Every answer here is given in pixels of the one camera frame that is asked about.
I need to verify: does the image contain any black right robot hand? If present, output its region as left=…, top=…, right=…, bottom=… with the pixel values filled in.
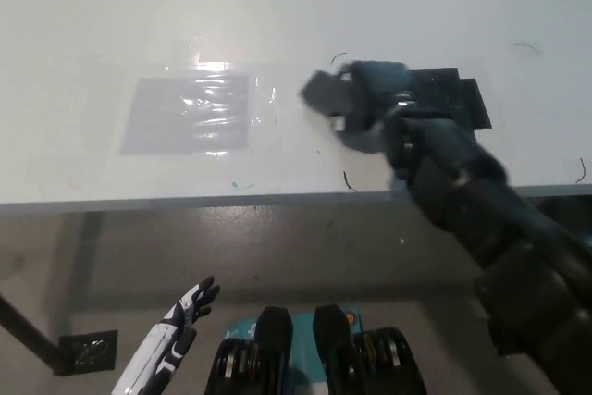
left=331, top=59, right=418, bottom=155

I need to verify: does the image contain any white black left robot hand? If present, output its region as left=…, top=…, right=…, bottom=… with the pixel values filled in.
left=110, top=276, right=222, bottom=395

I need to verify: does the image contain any black tape patch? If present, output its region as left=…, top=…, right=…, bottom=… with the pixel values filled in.
left=406, top=67, right=494, bottom=130

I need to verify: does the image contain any clear plastic film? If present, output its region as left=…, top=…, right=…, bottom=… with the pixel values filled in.
left=122, top=38, right=283, bottom=158

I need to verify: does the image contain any black table leg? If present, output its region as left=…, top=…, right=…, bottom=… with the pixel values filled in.
left=0, top=292, right=66, bottom=376

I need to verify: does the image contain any grey paper sheet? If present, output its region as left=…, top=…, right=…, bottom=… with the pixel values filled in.
left=119, top=74, right=251, bottom=155

